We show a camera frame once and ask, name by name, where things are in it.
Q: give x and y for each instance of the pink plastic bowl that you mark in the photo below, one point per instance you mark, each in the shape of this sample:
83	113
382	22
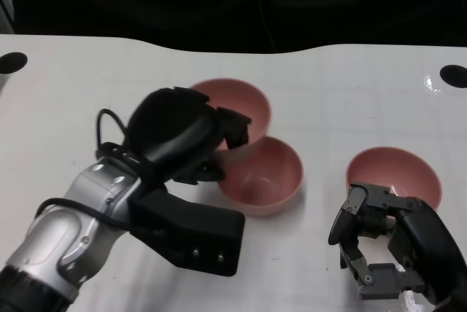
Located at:
241	104
270	173
394	166

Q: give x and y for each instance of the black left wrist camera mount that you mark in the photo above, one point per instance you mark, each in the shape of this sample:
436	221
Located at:
204	228

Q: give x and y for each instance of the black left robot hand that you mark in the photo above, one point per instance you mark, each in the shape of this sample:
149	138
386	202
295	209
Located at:
164	129

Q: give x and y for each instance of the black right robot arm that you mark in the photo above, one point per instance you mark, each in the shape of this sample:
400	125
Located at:
456	303

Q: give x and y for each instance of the black round table grommet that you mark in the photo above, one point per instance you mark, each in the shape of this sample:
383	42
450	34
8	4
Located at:
454	76
12	62

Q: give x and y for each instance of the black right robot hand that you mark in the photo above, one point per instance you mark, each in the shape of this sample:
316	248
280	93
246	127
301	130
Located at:
427	235

